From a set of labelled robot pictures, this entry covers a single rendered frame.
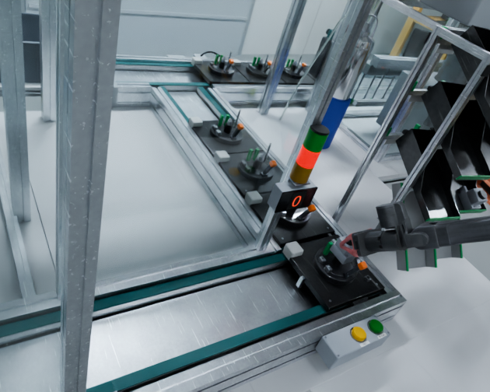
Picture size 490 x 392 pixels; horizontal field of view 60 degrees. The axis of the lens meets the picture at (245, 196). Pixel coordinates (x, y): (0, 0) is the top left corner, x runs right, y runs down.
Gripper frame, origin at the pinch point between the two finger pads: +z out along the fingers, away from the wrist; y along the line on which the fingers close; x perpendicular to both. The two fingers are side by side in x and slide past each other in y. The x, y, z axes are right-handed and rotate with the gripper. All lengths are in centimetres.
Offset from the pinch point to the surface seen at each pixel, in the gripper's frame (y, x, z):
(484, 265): -232, 57, 88
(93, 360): 73, 12, 13
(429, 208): -24.1, -5.5, -13.0
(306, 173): 19.9, -21.6, -10.0
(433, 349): -22.6, 38.2, -5.1
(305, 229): -1.3, -5.5, 19.0
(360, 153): -82, -35, 58
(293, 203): 19.7, -14.6, -2.6
